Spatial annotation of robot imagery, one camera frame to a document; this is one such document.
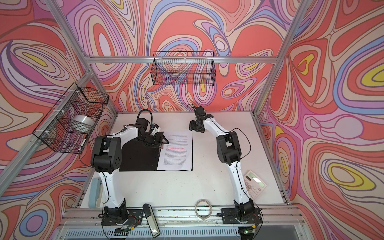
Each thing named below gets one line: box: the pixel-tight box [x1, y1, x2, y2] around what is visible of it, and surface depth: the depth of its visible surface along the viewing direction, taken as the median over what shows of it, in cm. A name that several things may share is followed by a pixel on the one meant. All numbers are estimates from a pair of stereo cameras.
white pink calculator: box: [243, 170, 267, 199], surface depth 83 cm
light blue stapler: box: [88, 177, 104, 209], surface depth 80 cm
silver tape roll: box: [72, 114, 96, 128], surface depth 74 cm
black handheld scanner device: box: [142, 203, 161, 238], surface depth 71 cm
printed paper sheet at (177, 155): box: [157, 130, 193, 172], surface depth 98 cm
